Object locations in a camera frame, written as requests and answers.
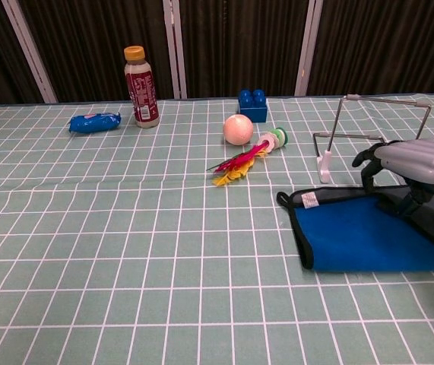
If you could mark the drink bottle yellow cap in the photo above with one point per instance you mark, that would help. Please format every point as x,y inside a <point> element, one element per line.
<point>142,91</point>

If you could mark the green grid tablecloth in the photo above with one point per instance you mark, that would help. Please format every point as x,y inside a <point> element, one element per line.
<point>125,247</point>

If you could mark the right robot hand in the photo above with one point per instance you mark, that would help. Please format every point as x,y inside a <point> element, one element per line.
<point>422,159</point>

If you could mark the pink ball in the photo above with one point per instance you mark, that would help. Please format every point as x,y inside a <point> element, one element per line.
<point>238,129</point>

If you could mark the blue snack packet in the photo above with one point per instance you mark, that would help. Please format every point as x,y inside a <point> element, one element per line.
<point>95,122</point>

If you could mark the blue cloth with black trim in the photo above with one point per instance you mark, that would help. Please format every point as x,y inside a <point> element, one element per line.
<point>353,235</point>

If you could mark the white partition post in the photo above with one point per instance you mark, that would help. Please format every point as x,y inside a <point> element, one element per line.
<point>308,49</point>
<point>30,53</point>
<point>175,49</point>

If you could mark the colourful feather shuttlecock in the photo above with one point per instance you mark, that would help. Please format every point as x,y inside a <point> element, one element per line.
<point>243,159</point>

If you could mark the blue building block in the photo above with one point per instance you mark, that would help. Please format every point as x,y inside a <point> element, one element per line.
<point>252,108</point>

